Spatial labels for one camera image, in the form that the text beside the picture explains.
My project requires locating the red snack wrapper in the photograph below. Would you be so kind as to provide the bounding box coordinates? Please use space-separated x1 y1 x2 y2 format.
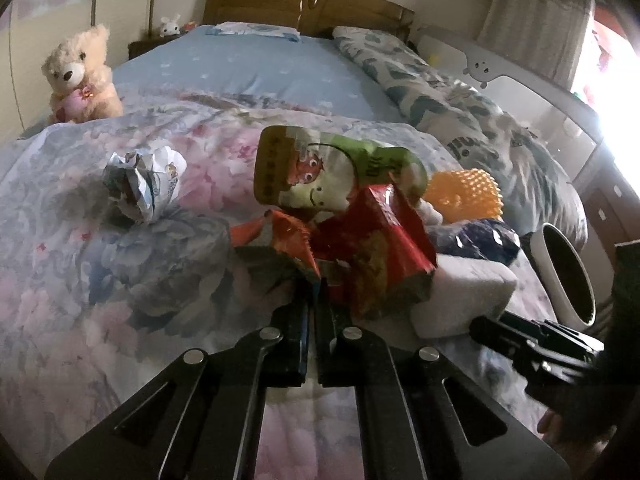
231 183 437 318

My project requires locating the white foam block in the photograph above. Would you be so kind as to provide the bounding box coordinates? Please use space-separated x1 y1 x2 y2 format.
410 254 518 339

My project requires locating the green cartoon snack bag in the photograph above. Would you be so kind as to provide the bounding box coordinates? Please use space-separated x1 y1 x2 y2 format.
254 126 427 212

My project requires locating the dark blue snack wrapper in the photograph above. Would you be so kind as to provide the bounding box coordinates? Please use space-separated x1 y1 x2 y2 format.
426 219 521 266

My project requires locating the orange spiky mesh ball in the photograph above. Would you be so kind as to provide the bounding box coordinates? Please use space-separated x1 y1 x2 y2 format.
423 168 503 223

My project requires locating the white blue paper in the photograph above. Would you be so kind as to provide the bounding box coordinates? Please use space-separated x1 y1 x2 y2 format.
102 146 188 223

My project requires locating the white trash bin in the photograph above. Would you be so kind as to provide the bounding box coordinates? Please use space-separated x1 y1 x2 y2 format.
528 223 597 332

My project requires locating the right hand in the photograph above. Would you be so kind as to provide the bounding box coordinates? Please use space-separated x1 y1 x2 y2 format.
536 410 617 479

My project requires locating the floral pink blue quilt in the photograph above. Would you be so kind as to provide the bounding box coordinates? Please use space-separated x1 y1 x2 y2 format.
0 86 561 480

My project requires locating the grey leaf pattern duvet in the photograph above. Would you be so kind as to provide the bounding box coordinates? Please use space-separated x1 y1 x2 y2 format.
332 26 588 250

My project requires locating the grey white baby crib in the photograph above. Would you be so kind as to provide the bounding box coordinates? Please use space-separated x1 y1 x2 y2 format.
416 25 639 243

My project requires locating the blue bed sheet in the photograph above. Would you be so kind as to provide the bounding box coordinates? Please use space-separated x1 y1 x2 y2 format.
114 26 404 122

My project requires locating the white blue pillow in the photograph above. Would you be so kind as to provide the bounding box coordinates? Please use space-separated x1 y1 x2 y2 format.
206 22 302 42

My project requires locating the beige teddy bear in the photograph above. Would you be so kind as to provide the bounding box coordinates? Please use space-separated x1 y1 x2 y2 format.
41 24 124 124

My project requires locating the dark wooden nightstand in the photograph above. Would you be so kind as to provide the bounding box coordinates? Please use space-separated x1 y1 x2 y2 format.
128 36 177 61

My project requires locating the wooden headboard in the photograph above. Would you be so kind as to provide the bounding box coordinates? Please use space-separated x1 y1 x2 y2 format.
202 0 414 41

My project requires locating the small white bunny toy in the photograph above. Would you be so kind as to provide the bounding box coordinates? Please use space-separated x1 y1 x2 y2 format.
158 14 181 38

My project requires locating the grey striped curtain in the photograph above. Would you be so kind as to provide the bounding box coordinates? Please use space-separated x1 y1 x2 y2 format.
477 0 594 90

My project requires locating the sliding door wardrobe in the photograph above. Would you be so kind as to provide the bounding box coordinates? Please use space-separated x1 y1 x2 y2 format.
1 0 150 142

